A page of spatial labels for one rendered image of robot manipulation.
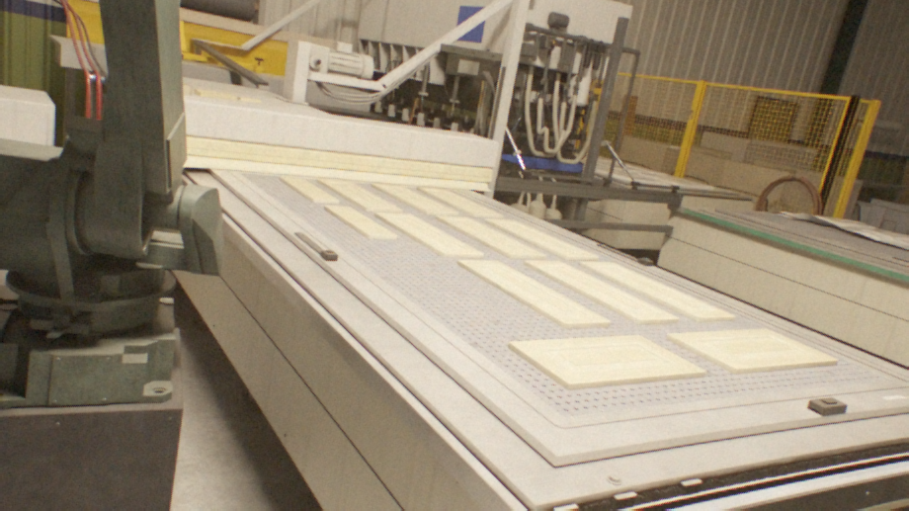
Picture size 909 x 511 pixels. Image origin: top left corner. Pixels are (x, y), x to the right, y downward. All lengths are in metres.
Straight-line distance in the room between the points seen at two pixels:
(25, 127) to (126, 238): 2.27
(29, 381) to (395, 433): 1.00
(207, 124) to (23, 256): 1.93
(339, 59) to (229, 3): 2.69
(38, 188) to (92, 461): 0.76
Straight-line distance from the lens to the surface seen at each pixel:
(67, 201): 2.12
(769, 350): 2.55
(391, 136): 4.41
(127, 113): 1.99
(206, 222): 2.18
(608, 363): 2.02
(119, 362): 2.29
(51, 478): 2.41
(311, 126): 4.21
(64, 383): 2.31
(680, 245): 6.50
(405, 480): 1.85
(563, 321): 2.27
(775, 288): 5.98
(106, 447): 2.36
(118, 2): 1.87
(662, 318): 2.57
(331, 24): 8.81
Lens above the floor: 1.56
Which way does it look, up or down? 13 degrees down
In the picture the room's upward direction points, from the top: 10 degrees clockwise
